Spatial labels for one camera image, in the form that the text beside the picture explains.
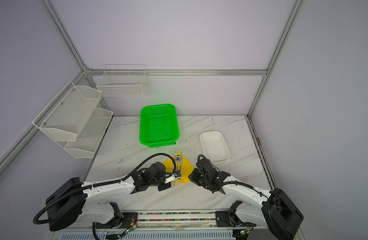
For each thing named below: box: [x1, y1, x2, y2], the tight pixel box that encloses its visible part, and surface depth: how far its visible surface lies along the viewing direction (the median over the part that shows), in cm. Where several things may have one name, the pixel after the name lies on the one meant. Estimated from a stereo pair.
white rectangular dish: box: [199, 130, 231, 163], surface depth 103 cm
